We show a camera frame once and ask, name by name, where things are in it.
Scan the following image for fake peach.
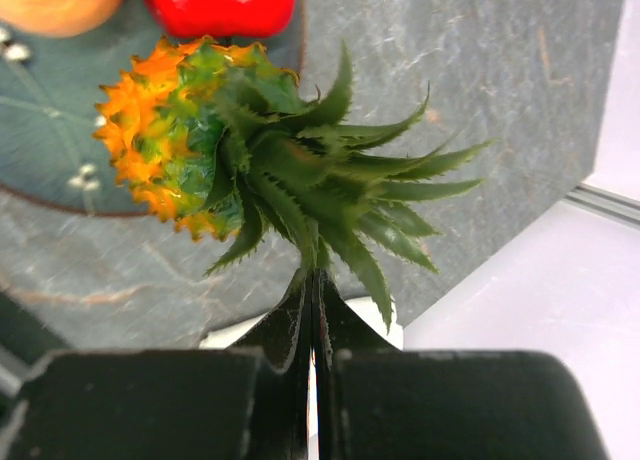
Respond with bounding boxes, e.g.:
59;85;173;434
1;0;123;37

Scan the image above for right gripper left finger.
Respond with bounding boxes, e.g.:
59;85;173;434
1;270;311;459

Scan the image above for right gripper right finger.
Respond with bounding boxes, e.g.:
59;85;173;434
312;270;607;459

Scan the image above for fake red bell pepper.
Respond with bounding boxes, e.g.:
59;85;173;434
144;0;296;38

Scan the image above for fake fruit green leaves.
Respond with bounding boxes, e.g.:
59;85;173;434
94;36;482;324

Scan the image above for blue ceramic plate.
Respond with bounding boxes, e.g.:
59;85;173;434
1;0;304;217

